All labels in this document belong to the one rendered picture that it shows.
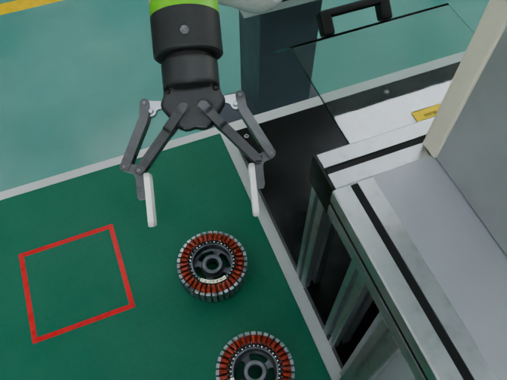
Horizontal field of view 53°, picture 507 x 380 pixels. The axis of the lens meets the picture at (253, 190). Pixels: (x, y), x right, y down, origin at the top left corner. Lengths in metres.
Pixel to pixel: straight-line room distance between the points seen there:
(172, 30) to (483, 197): 0.41
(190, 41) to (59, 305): 0.47
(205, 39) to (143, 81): 1.51
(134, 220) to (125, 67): 1.40
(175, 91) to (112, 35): 1.74
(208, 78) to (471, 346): 0.43
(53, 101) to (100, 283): 1.41
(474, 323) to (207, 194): 0.57
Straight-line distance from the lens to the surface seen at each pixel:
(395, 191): 0.50
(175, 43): 0.66
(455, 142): 0.50
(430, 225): 0.49
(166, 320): 0.82
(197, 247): 0.82
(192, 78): 0.65
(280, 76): 1.58
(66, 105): 2.16
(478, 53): 0.44
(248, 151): 0.66
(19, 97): 2.26
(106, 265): 0.88
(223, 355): 0.76
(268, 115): 1.02
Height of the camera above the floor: 1.52
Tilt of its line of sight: 58 degrees down
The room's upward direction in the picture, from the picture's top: straight up
